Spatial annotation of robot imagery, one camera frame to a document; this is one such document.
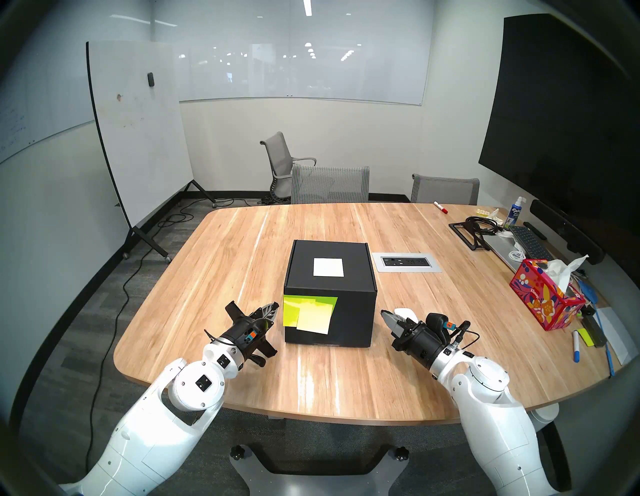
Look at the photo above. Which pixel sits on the glass wall whiteboard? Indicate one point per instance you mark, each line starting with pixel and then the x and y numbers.
pixel 300 60

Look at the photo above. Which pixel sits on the black laptop stand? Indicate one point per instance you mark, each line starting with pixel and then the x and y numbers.
pixel 462 234

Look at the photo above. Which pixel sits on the lime green sticky note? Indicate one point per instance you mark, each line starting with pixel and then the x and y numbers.
pixel 292 301

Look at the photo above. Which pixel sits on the white paper sheet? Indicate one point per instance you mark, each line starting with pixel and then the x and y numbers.
pixel 620 335

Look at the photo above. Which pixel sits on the small dotted white blocks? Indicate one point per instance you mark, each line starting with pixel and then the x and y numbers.
pixel 482 212

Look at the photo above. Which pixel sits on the rolling whiteboard on stand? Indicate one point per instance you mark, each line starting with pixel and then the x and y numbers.
pixel 140 135

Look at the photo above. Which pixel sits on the gray plain-back office chair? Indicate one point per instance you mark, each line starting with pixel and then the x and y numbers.
pixel 445 191

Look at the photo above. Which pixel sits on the silver table power panel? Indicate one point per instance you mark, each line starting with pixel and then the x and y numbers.
pixel 406 262

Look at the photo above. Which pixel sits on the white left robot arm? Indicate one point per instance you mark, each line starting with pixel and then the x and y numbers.
pixel 150 440

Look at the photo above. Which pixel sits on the black cardboard box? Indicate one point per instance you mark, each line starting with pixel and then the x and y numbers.
pixel 355 310

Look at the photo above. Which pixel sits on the blue capped marker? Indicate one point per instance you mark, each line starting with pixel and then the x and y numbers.
pixel 576 347

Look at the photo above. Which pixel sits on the red floral tissue box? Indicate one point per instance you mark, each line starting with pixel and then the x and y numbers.
pixel 540 300

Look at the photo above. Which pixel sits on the red capped marker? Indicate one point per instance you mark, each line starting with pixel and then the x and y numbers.
pixel 440 207

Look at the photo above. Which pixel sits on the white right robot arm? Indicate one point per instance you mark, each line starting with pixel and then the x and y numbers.
pixel 500 430

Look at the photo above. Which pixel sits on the whiteboard cleaner spray bottle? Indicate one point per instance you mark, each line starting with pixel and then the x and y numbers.
pixel 514 214

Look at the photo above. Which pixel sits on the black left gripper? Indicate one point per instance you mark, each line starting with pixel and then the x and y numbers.
pixel 246 337

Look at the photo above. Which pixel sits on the large black wall screen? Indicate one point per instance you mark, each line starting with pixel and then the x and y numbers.
pixel 560 110

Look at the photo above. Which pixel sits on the blue fly swatter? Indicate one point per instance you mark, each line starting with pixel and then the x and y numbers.
pixel 589 292

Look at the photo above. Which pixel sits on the white computer mouse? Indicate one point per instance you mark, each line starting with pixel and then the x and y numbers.
pixel 407 314

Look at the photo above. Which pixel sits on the silver laptop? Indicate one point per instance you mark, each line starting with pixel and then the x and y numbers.
pixel 500 249

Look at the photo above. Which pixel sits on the pale square sticky note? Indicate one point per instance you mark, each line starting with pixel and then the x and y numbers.
pixel 328 267

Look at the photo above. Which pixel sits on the yellow sticky note pad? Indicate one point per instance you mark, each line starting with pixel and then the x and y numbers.
pixel 585 339

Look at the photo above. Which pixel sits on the black video conference bar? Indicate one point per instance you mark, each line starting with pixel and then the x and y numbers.
pixel 565 230

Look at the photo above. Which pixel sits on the dark whiteboard eraser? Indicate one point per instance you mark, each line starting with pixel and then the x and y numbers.
pixel 595 331

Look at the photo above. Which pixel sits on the black keyboard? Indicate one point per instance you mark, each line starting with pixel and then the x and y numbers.
pixel 530 242

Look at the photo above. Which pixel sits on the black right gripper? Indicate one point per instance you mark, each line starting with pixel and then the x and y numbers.
pixel 427 341

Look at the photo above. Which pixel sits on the gray office chair with armrests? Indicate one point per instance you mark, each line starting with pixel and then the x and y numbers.
pixel 277 155

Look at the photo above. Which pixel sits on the white tissue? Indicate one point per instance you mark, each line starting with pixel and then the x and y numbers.
pixel 562 275

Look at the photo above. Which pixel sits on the yellow sticky note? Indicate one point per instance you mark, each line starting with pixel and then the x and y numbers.
pixel 317 320
pixel 290 317

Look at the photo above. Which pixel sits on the gray mesh office chair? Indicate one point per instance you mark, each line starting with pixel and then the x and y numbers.
pixel 330 185

